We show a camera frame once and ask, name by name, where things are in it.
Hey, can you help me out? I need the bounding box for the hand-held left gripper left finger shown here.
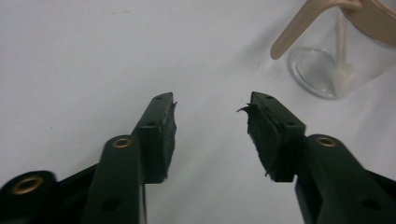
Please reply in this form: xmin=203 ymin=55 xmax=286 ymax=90
xmin=79 ymin=91 xmax=178 ymax=224

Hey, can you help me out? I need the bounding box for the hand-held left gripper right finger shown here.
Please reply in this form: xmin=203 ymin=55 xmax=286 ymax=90
xmin=236 ymin=91 xmax=396 ymax=224

